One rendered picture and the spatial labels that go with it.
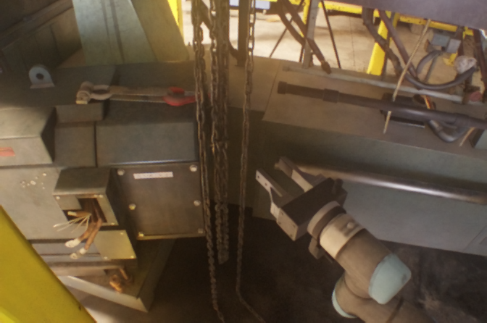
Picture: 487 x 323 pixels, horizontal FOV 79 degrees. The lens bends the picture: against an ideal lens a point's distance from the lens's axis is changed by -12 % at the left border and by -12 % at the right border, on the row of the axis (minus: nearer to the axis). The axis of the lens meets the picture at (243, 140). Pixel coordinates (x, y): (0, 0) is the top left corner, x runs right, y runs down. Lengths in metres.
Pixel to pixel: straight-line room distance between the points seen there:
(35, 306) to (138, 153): 0.41
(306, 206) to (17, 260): 0.45
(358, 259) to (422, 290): 1.11
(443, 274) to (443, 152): 0.66
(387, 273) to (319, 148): 0.78
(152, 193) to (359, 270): 0.55
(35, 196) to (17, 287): 0.50
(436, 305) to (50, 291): 1.46
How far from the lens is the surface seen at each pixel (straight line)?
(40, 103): 0.93
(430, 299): 1.66
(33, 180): 0.94
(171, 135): 0.80
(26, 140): 0.84
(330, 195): 0.63
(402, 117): 1.34
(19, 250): 0.50
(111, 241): 0.98
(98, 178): 0.82
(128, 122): 0.82
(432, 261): 1.76
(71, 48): 1.83
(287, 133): 1.23
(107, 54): 1.43
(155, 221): 0.98
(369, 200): 1.47
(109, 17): 1.35
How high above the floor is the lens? 1.33
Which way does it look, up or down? 42 degrees down
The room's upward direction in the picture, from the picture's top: 3 degrees clockwise
